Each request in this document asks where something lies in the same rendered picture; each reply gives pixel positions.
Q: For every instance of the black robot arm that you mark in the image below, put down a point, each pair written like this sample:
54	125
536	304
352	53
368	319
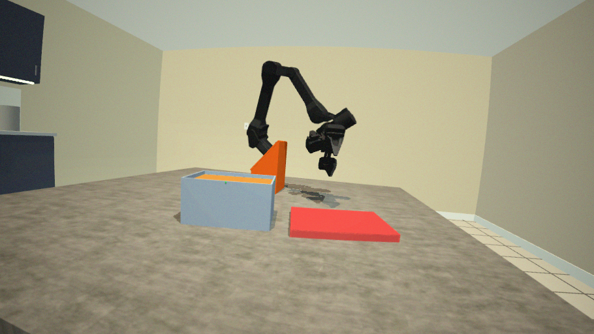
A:
257	130

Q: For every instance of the red lid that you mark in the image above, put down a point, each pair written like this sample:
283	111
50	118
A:
340	225

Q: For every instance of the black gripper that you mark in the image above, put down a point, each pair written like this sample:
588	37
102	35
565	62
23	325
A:
333	140

